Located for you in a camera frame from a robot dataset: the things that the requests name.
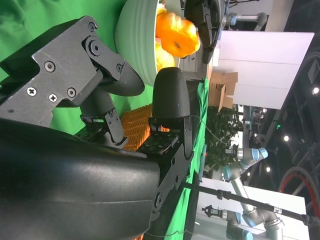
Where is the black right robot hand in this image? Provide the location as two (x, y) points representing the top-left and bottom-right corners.
(0, 15), (195, 240)

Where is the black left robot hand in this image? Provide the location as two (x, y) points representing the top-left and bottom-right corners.
(183, 0), (225, 65)

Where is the long ridged orange bread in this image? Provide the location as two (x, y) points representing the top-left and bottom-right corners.
(156, 12), (202, 57)

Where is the round striped orange bread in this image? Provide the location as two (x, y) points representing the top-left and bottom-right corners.
(154, 41), (176, 74)

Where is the grey round bowl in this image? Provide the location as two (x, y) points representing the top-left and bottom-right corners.
(115, 0), (185, 86)

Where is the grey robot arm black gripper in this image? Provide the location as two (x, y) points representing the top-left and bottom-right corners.
(201, 204), (253, 240)

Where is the orange wicker basket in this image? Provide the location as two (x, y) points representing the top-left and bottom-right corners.
(119, 102), (173, 153)

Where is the white partition panel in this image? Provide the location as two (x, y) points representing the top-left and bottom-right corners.
(216, 30), (315, 111)
(194, 177), (307, 240)

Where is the brown cardboard box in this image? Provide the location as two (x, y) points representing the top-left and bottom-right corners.
(208, 71), (239, 113)

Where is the green cloth with print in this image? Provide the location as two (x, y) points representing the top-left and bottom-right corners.
(172, 77), (210, 236)

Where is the green leafy plant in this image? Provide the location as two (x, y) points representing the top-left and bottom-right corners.
(203, 104), (245, 172)

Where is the black wheel red rim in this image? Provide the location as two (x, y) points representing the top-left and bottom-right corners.
(277, 166), (320, 201)

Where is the black tripod pole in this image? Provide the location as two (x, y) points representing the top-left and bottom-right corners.
(182, 181), (320, 226)

